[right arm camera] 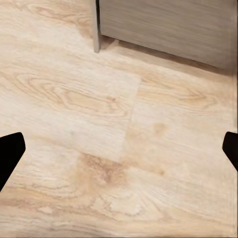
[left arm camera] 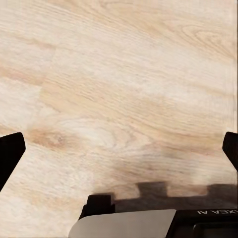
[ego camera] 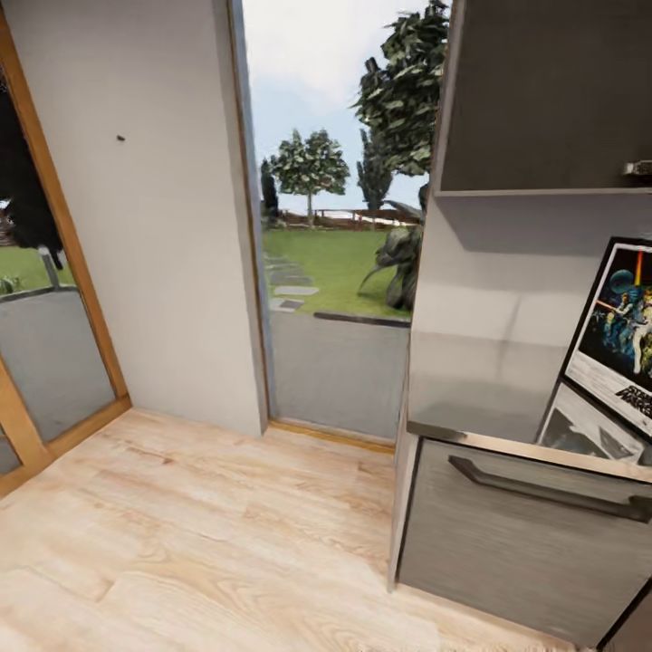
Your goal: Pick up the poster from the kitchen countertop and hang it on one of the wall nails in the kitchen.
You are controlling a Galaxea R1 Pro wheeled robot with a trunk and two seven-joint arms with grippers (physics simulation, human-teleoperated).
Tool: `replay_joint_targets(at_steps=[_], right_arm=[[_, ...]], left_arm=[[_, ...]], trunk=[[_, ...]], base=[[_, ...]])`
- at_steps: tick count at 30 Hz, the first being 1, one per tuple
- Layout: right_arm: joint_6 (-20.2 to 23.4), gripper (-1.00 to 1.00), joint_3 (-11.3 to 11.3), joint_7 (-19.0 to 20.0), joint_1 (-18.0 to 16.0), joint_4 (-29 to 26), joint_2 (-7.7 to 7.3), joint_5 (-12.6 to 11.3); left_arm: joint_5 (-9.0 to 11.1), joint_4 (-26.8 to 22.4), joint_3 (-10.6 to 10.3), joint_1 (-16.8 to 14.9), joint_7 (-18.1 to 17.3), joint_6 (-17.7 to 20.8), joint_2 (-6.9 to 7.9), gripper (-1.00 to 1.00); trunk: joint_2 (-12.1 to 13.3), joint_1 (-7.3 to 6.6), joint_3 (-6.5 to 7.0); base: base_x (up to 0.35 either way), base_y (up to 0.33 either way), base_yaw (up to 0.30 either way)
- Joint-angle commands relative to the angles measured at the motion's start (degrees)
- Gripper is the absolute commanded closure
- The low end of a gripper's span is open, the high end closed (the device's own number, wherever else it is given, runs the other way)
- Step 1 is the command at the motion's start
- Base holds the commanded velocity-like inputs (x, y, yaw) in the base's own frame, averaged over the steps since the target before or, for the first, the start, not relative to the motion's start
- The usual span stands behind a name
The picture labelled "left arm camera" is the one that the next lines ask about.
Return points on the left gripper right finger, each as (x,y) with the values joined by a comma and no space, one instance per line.
(230,148)

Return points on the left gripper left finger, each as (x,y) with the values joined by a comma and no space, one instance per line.
(12,147)

